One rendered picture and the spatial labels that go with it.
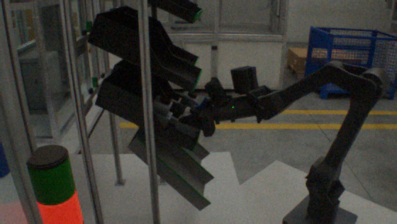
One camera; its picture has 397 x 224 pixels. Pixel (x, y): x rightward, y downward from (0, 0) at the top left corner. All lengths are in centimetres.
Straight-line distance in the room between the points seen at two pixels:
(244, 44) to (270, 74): 60
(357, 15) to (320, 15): 118
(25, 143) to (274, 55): 445
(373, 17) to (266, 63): 613
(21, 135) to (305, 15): 926
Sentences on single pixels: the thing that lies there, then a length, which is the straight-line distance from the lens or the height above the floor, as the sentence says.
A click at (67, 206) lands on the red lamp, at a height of 135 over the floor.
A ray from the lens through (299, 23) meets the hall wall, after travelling 944.
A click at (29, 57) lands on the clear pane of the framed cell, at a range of 155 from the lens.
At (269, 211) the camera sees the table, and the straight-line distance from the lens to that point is 114.
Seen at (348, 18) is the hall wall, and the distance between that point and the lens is 996.
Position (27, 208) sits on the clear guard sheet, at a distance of 41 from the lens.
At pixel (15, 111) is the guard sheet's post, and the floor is 148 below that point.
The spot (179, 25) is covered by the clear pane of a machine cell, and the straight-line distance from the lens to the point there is 451.
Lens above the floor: 159
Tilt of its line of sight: 23 degrees down
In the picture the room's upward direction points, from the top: straight up
